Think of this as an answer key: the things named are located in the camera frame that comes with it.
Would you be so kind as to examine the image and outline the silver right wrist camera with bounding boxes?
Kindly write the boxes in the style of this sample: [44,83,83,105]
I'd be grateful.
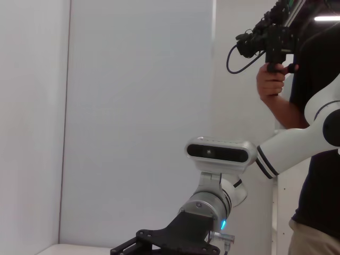
[185,136,258,192]

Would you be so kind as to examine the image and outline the person's forearm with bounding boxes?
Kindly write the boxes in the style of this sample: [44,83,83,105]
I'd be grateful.
[260,94,311,130]

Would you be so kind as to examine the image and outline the person's hand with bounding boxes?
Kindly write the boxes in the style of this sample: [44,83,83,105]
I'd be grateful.
[256,64,291,102]

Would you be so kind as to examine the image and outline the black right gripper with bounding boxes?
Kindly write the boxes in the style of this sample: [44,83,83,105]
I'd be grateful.
[110,209,222,255]

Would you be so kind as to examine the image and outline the black handheld camera rig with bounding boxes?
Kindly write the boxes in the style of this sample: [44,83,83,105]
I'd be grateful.
[235,0,306,97]

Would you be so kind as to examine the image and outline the right gripper connector cable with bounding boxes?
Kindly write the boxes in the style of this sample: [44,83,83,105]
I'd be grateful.
[208,231,236,252]

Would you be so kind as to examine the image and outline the camera rig cable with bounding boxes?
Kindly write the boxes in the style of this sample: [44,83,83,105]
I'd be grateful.
[226,44,266,74]

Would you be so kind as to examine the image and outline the person in black shirt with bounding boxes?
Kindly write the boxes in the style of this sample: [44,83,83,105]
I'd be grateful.
[288,25,340,232]

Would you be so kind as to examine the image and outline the person's khaki trousers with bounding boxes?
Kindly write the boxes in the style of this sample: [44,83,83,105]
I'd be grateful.
[288,219,340,255]

